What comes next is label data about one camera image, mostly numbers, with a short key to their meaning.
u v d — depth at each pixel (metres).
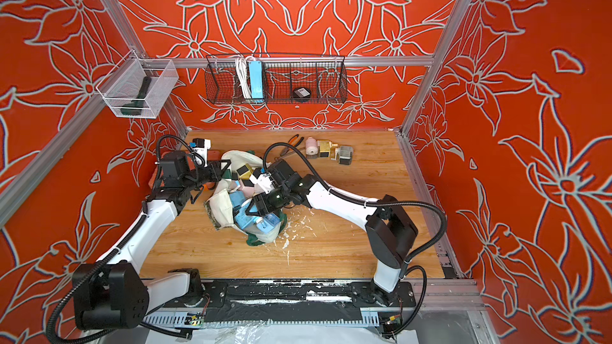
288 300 0.73
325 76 1.00
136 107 0.79
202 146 0.72
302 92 0.96
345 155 1.03
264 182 0.72
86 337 0.40
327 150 1.07
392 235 0.45
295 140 1.15
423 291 0.71
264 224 0.78
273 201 0.69
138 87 0.90
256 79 0.90
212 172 0.71
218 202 0.76
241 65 0.87
